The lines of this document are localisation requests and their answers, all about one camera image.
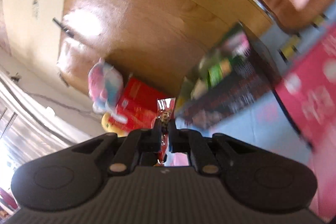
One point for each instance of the red small snack packet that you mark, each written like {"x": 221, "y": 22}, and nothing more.
{"x": 165, "y": 113}

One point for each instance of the wooden board headboard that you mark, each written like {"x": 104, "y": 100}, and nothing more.
{"x": 155, "y": 40}

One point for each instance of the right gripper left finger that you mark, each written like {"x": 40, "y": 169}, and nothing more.
{"x": 127, "y": 150}

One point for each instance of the red gift box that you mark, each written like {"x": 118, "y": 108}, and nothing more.
{"x": 137, "y": 106}

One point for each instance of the black sheep print box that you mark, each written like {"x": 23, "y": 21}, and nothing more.
{"x": 236, "y": 72}

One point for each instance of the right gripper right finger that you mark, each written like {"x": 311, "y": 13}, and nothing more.
{"x": 195, "y": 146}

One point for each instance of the peppa pig bed sheet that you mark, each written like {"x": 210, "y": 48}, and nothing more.
{"x": 255, "y": 185}

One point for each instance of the yellow duck plush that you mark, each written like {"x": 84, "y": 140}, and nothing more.
{"x": 109, "y": 124}

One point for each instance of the pink blue plush toy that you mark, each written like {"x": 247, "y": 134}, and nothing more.
{"x": 105, "y": 85}

